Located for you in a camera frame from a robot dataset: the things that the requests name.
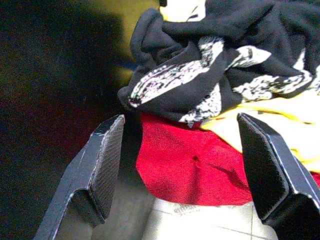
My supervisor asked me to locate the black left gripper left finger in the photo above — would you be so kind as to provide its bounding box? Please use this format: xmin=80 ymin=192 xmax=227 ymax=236
xmin=33 ymin=114 xmax=125 ymax=240

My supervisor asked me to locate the yellow cloth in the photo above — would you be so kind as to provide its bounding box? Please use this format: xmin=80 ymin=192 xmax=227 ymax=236
xmin=199 ymin=92 xmax=320 ymax=173

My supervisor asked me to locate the black garment with white print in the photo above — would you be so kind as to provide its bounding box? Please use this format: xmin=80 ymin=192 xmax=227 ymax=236
xmin=117 ymin=0 xmax=320 ymax=126

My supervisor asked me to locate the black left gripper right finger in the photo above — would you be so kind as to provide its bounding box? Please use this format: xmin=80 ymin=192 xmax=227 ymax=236
xmin=236 ymin=112 xmax=320 ymax=240

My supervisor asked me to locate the red cloth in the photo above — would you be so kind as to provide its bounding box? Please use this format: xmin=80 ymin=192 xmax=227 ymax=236
xmin=135 ymin=112 xmax=320 ymax=207

